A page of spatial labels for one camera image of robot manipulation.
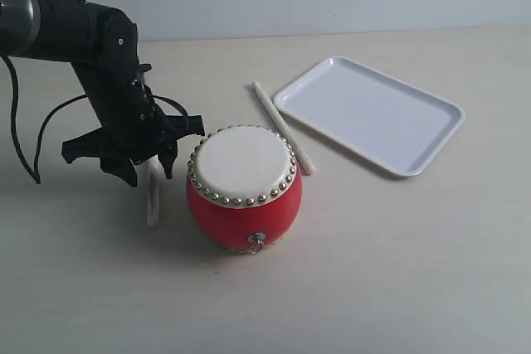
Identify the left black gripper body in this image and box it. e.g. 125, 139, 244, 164
61, 64, 205, 164

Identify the white drumstick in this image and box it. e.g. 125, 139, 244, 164
251, 80, 316, 176
146, 157, 160, 228

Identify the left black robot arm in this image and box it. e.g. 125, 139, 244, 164
1, 0, 204, 187

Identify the small red drum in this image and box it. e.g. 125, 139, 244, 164
187, 125, 302, 255

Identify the white plastic tray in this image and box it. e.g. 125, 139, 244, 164
273, 56, 465, 178

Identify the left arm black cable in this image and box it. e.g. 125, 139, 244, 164
0, 53, 90, 184

